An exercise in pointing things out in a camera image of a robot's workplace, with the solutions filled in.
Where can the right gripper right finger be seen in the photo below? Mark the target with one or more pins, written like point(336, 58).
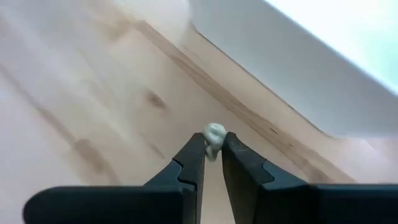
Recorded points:
point(255, 193)

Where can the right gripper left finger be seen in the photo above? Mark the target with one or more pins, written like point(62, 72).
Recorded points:
point(180, 193)

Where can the small beige plastic skull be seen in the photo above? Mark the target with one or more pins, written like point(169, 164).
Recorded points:
point(214, 137)

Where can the white plastic bin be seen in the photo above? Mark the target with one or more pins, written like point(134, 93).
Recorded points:
point(295, 62)

